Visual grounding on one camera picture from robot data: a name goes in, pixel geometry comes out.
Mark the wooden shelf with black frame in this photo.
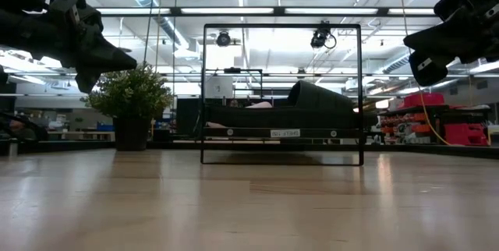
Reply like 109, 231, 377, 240
200, 23, 366, 167

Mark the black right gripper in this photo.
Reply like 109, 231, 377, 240
403, 12, 499, 87

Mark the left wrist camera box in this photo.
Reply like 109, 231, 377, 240
48, 0, 87, 24

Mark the white board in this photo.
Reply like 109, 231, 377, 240
205, 75, 235, 99

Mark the black ceiling camera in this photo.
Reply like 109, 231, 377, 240
310, 19, 338, 50

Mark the thin dark hanging cable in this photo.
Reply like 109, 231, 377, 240
143, 0, 157, 65

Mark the yellow hanging cable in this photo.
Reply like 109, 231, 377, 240
396, 0, 455, 147

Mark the tall red storage bin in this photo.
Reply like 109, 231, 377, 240
444, 122, 489, 147

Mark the rack with orange bins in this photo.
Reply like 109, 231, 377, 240
380, 104, 493, 147

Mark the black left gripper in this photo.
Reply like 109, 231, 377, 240
42, 12, 138, 94

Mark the black partition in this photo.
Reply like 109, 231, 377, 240
175, 97, 274, 142

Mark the black slide sandal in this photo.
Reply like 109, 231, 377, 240
206, 82, 380, 129
287, 80, 313, 106

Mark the flat red storage bin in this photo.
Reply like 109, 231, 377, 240
396, 92, 446, 111

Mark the black metal stand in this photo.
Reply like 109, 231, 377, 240
224, 66, 264, 100

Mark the potted artificial green plant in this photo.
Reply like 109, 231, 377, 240
80, 62, 175, 152

